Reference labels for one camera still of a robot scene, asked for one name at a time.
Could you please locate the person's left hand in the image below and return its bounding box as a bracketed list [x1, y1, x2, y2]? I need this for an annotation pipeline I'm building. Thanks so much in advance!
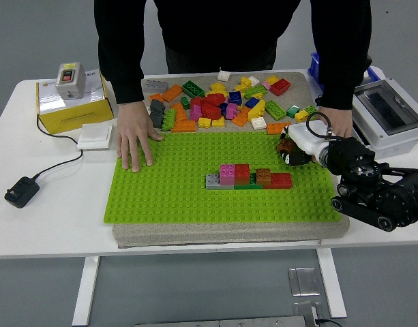
[317, 106, 353, 140]

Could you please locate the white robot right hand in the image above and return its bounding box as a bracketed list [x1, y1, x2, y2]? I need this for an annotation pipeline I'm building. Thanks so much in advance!
[279, 119, 331, 167]

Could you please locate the person's right hand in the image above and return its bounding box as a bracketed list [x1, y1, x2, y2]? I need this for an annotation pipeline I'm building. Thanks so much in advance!
[115, 101, 164, 173]

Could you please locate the brown square toy brick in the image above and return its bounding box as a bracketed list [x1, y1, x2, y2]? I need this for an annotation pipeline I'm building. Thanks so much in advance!
[256, 168, 273, 187]
[276, 138, 297, 154]

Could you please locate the orange long toy brick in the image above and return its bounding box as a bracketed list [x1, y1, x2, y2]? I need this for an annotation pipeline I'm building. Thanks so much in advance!
[170, 119, 197, 133]
[266, 121, 291, 135]

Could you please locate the lime green long brick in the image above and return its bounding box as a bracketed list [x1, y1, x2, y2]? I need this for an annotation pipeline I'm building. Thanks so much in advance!
[265, 99, 287, 121]

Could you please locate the grey long toy brick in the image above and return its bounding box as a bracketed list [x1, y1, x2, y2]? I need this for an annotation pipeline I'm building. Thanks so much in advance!
[143, 79, 169, 93]

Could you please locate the red long built brick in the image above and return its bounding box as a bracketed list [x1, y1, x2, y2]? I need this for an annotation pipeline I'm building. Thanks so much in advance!
[263, 172, 294, 190]

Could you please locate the yellow sloped toy brick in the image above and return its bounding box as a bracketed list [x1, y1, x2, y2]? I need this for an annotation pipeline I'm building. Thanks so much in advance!
[248, 99, 266, 122]

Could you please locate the large red toy brick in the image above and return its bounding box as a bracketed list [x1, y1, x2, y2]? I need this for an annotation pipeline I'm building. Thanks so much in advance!
[269, 78, 291, 97]

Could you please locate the dark green long brick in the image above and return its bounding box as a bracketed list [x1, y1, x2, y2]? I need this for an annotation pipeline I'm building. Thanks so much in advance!
[181, 80, 205, 98]

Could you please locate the red square built brick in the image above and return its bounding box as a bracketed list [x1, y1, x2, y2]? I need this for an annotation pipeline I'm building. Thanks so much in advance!
[234, 163, 252, 187]

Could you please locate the pink built toy brick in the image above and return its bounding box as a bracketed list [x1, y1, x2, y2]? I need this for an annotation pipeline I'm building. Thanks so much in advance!
[220, 163, 236, 187]

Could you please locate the green studded baseplate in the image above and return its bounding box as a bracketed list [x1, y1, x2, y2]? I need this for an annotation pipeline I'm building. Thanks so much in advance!
[103, 131, 342, 225]

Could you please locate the grey built toy brick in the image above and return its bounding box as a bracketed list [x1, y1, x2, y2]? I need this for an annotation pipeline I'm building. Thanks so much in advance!
[205, 172, 235, 190]

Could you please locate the white power socket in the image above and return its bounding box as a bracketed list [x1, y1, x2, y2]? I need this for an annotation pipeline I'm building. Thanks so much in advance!
[360, 72, 376, 90]

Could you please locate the blue plastic bin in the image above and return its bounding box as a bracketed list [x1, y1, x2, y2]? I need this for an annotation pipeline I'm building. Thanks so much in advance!
[307, 51, 383, 93]

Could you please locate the yellow cardboard box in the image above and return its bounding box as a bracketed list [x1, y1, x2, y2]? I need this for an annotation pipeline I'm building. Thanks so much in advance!
[35, 67, 115, 134]

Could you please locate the grey-brown foam mat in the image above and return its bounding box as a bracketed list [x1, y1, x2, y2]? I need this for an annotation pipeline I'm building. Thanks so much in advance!
[112, 71, 352, 249]

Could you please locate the black power adapter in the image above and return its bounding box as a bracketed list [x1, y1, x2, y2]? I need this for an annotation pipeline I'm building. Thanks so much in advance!
[3, 176, 40, 209]

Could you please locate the person's torso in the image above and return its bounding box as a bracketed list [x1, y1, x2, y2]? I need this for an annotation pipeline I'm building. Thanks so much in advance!
[94, 0, 372, 74]

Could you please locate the silver floor plate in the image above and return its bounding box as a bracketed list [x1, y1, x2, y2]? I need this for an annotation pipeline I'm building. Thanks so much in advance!
[288, 268, 321, 296]

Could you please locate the white table leg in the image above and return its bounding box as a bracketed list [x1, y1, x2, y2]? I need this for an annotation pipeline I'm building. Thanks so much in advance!
[316, 248, 348, 320]
[71, 255, 101, 327]

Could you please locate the grey metal bar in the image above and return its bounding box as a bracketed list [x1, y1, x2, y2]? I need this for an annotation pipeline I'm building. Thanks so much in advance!
[135, 315, 318, 327]

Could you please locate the white square wall switch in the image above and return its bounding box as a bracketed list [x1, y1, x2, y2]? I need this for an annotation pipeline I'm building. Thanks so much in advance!
[76, 122, 114, 151]

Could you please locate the grey enclosure with clear lid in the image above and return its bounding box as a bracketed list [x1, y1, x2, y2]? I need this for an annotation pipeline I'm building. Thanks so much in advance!
[351, 77, 418, 159]

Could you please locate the black adapter cord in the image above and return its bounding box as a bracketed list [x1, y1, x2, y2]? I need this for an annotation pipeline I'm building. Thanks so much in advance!
[33, 115, 84, 180]

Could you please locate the grey push-button switch box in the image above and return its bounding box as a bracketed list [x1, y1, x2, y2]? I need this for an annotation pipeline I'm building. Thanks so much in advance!
[55, 61, 87, 101]

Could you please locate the silver floor bracket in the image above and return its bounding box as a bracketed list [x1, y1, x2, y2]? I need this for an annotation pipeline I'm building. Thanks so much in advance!
[293, 301, 332, 327]

